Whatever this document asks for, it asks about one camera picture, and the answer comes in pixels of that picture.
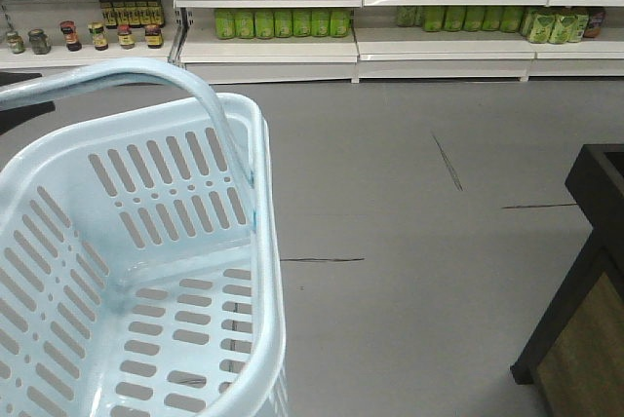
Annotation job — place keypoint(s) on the light blue plastic basket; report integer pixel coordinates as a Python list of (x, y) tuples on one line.
[(140, 272)]

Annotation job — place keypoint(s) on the green drink bottle row left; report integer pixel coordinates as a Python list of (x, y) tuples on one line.
[(266, 24)]

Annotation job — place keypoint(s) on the green drink bottle row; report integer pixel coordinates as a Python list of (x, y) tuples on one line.
[(538, 25), (266, 24)]

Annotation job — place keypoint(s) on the dark sauce jar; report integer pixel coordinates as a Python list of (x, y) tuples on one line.
[(153, 36)]

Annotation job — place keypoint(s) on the red label small jar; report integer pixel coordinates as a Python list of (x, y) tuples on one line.
[(125, 36)]

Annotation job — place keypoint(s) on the yellow label sauce jar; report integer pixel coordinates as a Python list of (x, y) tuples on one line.
[(98, 35)]

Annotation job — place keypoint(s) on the green drink bottle row right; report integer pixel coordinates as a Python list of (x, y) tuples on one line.
[(538, 25)]

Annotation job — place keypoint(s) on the red lid sauce jar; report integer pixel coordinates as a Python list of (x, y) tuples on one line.
[(69, 31)]

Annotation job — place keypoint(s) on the grey lid glass jar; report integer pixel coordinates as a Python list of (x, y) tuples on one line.
[(39, 41)]

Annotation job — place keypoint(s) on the black wooden produce stand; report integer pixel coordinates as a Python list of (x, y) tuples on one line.
[(574, 357)]

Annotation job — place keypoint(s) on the green lid glass jar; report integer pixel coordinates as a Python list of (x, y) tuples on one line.
[(15, 43)]

